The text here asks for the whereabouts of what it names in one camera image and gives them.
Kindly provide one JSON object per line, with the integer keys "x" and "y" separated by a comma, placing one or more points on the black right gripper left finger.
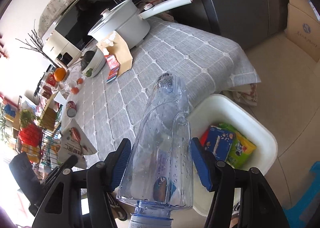
{"x": 79, "y": 199}

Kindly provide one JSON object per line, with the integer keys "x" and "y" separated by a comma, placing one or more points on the green snack bag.
{"x": 241, "y": 148}

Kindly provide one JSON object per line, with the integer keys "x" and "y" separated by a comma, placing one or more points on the small white snack packet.
{"x": 75, "y": 142}

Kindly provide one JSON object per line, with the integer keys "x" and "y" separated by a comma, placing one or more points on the blue milk carton box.
{"x": 219, "y": 142}

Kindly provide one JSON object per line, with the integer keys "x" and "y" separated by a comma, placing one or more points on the clear plastic water bottle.
{"x": 158, "y": 178}

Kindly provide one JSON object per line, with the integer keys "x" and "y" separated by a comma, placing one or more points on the red plastic wrapper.
{"x": 204, "y": 137}

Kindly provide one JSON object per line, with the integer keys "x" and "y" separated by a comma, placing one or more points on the white plastic trash bin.
{"x": 218, "y": 108}

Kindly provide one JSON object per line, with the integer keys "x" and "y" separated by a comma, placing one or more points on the blue plastic stool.
{"x": 305, "y": 213}

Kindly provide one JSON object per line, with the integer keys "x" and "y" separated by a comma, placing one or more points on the red drink can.
{"x": 71, "y": 110}

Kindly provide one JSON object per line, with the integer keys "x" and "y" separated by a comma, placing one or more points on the grey checked tablecloth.
{"x": 107, "y": 112}

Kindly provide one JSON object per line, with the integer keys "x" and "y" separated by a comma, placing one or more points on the red packaged snack box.
{"x": 50, "y": 80}

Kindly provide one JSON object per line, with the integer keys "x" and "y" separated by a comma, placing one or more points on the large orange on jar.
{"x": 60, "y": 74}

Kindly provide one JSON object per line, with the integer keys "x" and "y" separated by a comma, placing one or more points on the white coffee machine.
{"x": 60, "y": 50}

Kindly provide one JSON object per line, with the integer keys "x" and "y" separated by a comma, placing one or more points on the white ceramic casserole bowl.
{"x": 96, "y": 64}

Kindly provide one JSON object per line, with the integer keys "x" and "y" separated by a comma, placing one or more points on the dark green pumpkin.
{"x": 86, "y": 59}

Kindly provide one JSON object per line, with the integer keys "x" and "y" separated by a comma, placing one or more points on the small red milk carton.
{"x": 114, "y": 66}

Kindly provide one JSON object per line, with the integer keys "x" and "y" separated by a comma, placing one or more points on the dried twigs in vase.
{"x": 35, "y": 44}

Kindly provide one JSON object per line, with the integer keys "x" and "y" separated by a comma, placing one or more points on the torn brown cardboard piece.
{"x": 115, "y": 45}

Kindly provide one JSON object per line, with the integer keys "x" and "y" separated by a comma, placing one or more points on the black microwave oven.
{"x": 80, "y": 17}

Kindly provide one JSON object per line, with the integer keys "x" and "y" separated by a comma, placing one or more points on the stacked cardboard boxes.
{"x": 303, "y": 27}

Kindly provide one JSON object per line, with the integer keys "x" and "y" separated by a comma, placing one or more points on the white electric cooking pot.
{"x": 129, "y": 22}

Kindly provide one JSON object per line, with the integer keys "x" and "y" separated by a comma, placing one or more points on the grey refrigerator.
{"x": 237, "y": 0}

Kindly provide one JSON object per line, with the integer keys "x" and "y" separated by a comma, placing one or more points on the black wire rack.
{"x": 39, "y": 137}

